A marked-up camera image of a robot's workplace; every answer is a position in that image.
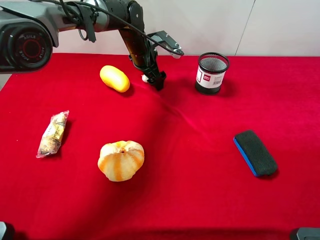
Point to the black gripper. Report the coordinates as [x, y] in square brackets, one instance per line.
[140, 53]

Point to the small white duck toy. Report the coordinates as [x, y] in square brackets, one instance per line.
[144, 78]

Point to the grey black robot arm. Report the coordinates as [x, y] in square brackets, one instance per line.
[29, 31]

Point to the yellow oval bread roll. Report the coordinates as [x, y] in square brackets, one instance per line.
[114, 78]

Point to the black mesh pen holder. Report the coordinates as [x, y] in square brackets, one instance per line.
[212, 67]

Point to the peeled orange toy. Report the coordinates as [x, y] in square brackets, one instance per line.
[120, 160]

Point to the red velvet table cloth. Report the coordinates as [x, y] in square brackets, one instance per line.
[194, 182]

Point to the clear snack packet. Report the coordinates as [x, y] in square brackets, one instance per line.
[51, 139]

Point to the black blue whiteboard eraser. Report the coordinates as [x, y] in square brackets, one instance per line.
[254, 152]

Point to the dark base corner right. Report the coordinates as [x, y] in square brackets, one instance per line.
[305, 233]

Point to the dark base corner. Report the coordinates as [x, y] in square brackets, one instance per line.
[305, 233]
[7, 231]

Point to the dark base corner left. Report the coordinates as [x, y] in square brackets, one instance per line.
[7, 231]

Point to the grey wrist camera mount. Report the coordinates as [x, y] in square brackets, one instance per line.
[164, 40]

